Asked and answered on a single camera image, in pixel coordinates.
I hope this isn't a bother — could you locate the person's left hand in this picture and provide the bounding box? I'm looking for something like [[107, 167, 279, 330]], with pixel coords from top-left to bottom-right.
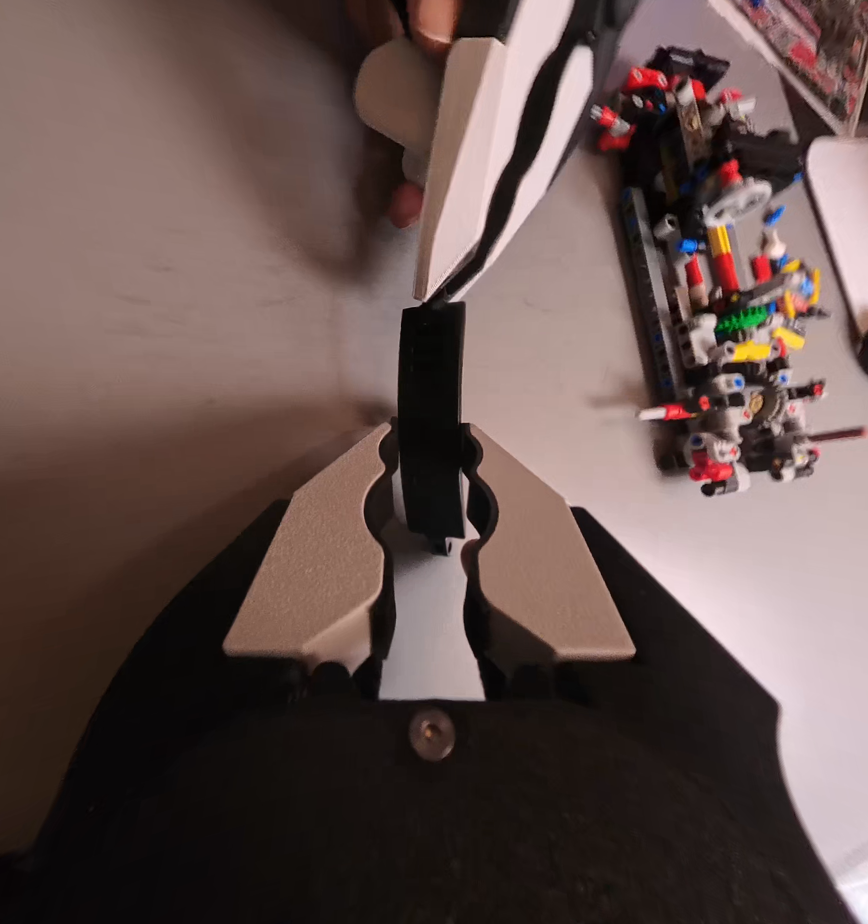
[[388, 0, 465, 229]]

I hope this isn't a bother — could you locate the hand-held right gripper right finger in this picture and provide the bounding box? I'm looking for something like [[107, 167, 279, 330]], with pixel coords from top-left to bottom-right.
[[463, 424, 637, 678]]

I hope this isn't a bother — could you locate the lego car chassis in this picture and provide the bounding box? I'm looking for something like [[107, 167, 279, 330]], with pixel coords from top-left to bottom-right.
[[589, 45, 868, 501]]

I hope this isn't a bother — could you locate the black curved lego panel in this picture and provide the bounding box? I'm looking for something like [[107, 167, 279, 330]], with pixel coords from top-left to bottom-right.
[[396, 298, 472, 558]]

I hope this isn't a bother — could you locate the colourful sticker sheet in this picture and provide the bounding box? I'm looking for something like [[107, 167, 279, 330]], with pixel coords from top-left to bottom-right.
[[712, 0, 868, 136]]

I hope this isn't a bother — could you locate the white book stand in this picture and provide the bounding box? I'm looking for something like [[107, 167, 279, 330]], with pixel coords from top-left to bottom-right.
[[804, 136, 868, 334]]

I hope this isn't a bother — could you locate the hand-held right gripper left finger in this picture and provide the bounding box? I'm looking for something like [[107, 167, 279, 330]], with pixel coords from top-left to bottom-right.
[[222, 422, 399, 680]]

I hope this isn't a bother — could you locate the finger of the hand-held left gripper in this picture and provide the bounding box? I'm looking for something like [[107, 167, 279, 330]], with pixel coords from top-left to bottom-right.
[[412, 0, 577, 303], [447, 45, 598, 303]]

